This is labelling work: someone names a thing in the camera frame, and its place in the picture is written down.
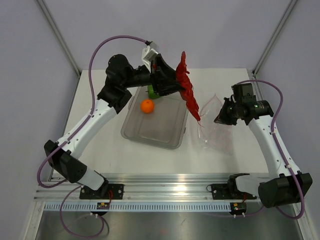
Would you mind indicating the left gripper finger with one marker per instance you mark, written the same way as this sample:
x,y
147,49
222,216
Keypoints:
x,y
163,68
168,89

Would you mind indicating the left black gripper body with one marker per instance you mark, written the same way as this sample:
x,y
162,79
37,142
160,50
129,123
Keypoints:
x,y
155,77

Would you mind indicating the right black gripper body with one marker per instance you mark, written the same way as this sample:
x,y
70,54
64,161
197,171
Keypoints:
x,y
235,109

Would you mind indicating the green bell pepper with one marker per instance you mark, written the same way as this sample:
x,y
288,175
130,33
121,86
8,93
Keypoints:
x,y
151,94

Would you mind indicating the red toy lobster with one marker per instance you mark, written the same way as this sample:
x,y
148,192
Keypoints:
x,y
187,94

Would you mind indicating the orange fruit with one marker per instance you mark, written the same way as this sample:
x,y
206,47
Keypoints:
x,y
147,106

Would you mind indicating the clear zip top bag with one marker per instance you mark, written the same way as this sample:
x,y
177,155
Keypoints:
x,y
214,136

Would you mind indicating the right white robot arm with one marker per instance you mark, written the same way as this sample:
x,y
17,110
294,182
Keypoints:
x,y
287,184

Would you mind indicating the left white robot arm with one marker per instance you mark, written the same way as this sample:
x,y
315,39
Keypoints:
x,y
63,155

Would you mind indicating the clear grey plastic container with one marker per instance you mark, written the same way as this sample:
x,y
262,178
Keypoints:
x,y
163,128

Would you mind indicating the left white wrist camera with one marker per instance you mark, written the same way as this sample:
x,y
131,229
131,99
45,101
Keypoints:
x,y
149,52

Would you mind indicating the right aluminium frame post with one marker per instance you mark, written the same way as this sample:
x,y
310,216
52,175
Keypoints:
x,y
274,36

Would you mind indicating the aluminium frame post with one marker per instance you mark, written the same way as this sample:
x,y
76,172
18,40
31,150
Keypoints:
x,y
274,36
44,9

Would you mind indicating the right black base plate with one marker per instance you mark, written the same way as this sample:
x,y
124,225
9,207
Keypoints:
x,y
222,191

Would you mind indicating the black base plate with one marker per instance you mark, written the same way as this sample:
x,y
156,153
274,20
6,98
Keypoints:
x,y
222,191
114,191

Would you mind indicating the aluminium mounting rail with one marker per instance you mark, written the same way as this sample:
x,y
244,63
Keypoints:
x,y
148,187

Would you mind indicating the left aluminium frame post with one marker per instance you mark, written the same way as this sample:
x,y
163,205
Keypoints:
x,y
44,9

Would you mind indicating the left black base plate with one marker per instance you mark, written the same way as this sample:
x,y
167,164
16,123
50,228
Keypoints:
x,y
114,191

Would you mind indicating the white slotted cable duct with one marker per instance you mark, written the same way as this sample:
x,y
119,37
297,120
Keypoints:
x,y
139,206

